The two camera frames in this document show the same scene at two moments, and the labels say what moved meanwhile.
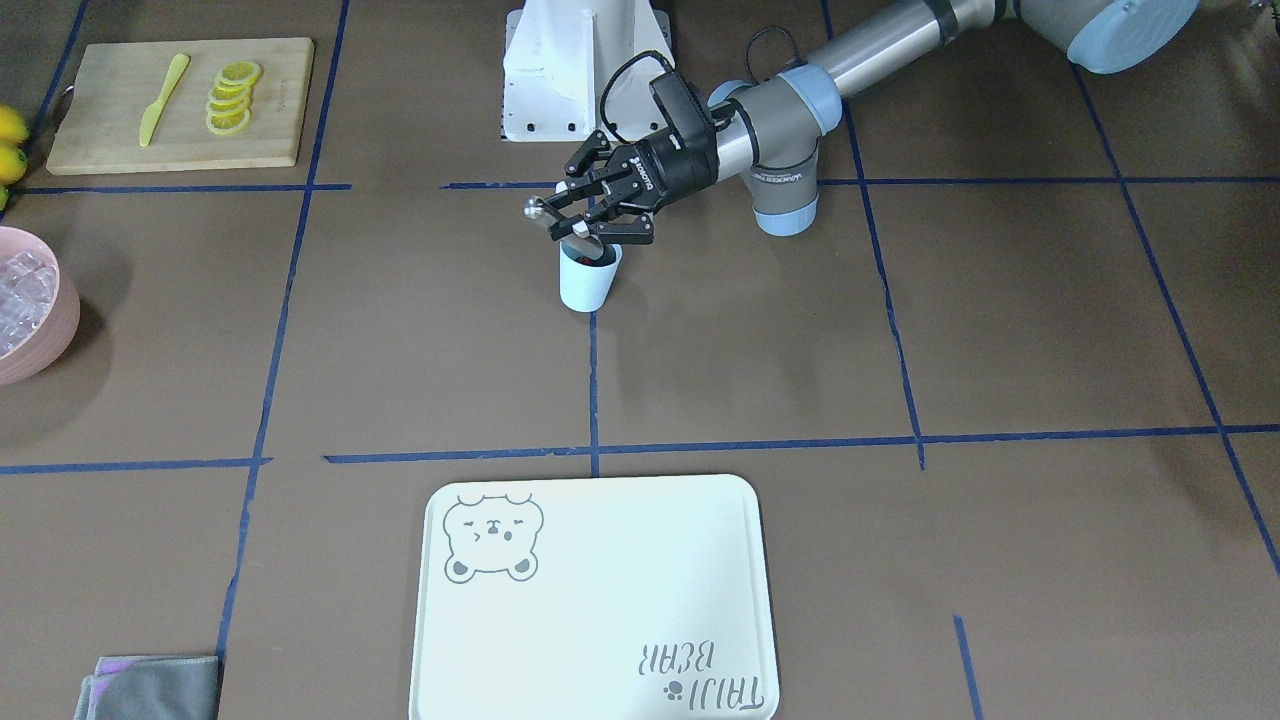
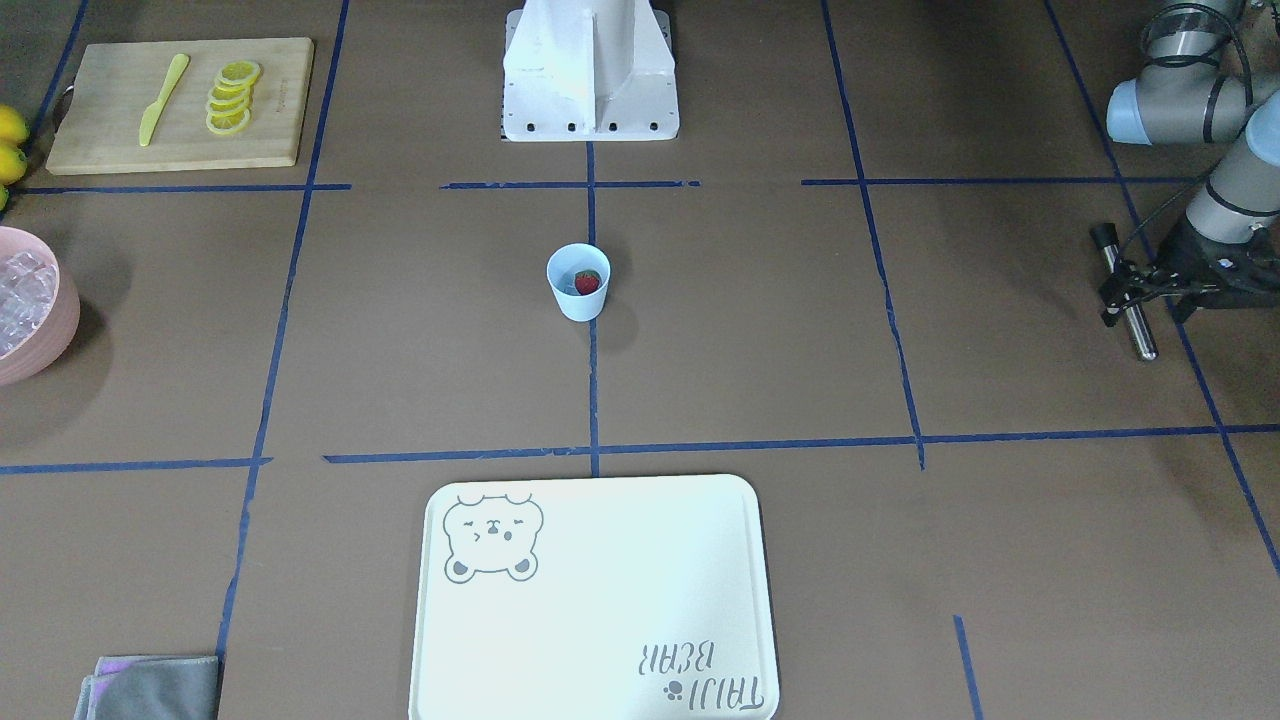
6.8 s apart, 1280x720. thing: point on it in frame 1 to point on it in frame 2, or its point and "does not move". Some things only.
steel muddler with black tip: (585, 248) to (1106, 235)
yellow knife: (154, 111) does not move
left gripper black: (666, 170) to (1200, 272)
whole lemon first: (13, 128) does not move
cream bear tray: (593, 598) does not move
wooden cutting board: (182, 104) does not move
